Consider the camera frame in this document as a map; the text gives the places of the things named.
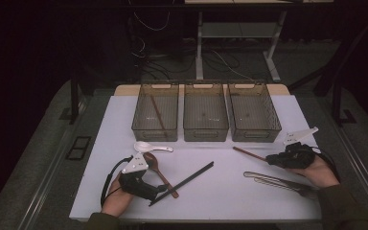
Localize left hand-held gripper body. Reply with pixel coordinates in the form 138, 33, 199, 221
118, 152, 161, 202

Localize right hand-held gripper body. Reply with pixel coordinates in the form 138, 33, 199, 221
277, 126, 320, 171

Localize brown wooden chopstick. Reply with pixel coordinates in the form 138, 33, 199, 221
149, 94, 168, 132
232, 146, 268, 162

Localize smoky transparent plastic bin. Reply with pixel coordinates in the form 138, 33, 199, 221
228, 83, 283, 144
183, 83, 230, 143
131, 83, 180, 143

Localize person's left hand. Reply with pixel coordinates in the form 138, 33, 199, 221
101, 172, 135, 219

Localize person's right hand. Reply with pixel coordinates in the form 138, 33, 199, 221
287, 155, 341, 189

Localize brown wooden spoon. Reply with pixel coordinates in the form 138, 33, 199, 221
142, 151, 180, 199

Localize white ceramic spoon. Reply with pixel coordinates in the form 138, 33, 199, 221
133, 141, 174, 153

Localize black metal stand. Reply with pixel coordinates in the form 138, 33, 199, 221
287, 12, 368, 127
58, 72, 88, 127

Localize white-legged desk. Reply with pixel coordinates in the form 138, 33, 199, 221
184, 0, 335, 83

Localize left hand-held gripper black cable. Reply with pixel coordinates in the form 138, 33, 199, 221
100, 154, 134, 207

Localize black rectangular floor frame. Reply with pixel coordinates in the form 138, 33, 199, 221
64, 135, 92, 161

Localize white floor cable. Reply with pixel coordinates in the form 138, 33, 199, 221
210, 49, 254, 81

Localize bundle of black floor cables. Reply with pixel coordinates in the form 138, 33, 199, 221
127, 0, 242, 81

